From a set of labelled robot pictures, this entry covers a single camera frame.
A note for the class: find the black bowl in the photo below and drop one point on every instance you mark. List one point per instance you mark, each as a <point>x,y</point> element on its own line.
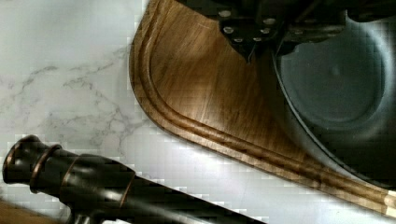
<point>336,100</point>

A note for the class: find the wooden cutting board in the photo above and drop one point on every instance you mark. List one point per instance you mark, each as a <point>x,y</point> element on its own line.
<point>192,84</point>

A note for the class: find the dark bronze faucet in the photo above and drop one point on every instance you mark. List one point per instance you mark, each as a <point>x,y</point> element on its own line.
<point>97,189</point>

